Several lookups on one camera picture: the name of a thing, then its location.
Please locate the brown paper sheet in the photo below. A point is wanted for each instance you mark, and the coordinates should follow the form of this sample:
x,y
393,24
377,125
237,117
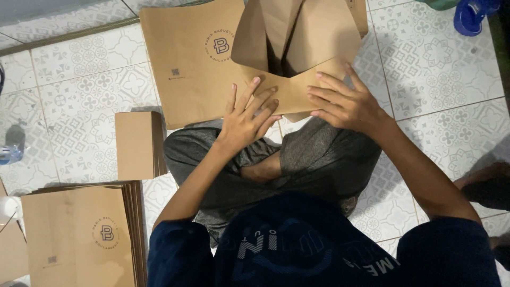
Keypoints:
x,y
11,251

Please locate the person's left hand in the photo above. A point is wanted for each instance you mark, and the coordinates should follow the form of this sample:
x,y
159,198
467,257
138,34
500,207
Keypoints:
x,y
239,127

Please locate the brown paper bag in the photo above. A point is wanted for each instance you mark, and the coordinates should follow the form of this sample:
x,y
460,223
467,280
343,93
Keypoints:
x,y
314,36

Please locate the stack of flat printed bags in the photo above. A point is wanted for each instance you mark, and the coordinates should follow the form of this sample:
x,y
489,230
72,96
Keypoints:
x,y
187,67

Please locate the navy printed shirt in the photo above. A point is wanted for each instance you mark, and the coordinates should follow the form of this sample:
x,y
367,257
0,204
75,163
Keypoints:
x,y
310,251

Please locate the green sandal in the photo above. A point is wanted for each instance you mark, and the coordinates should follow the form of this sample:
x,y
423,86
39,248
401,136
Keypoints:
x,y
440,4

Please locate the white plastic object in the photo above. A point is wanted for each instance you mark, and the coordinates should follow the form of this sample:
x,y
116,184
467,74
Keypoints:
x,y
8,210

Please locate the thick pile of printed bags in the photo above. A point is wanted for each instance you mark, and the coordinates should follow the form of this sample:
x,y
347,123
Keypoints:
x,y
79,235

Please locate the clear plastic water bottle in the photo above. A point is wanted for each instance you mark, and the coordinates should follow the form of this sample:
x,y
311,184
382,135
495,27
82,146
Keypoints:
x,y
10,154

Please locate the blue sandal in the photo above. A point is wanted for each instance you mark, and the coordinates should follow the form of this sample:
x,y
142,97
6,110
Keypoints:
x,y
472,16

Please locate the stack of plain cardboard inserts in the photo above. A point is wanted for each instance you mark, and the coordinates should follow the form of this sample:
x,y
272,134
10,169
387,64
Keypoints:
x,y
135,145

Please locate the person's right hand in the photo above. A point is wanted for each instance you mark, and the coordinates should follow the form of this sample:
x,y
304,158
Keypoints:
x,y
354,109

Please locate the grey trousers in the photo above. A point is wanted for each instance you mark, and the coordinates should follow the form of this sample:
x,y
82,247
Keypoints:
x,y
318,159

